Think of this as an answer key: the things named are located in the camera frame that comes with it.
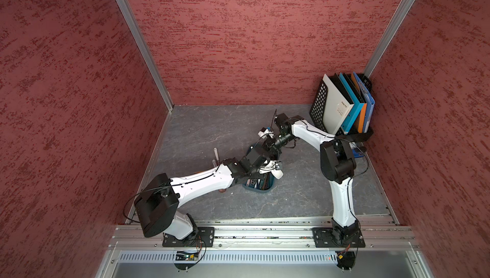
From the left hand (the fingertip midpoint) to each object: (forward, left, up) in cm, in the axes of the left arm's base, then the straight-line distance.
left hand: (258, 161), depth 83 cm
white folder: (+23, -38, +13) cm, 46 cm away
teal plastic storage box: (-6, -1, -10) cm, 11 cm away
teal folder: (+19, -44, +15) cm, 50 cm away
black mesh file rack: (+36, -35, -2) cm, 50 cm away
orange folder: (+19, -48, +16) cm, 54 cm away
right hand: (+3, -1, 0) cm, 3 cm away
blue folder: (+23, -51, +17) cm, 58 cm away
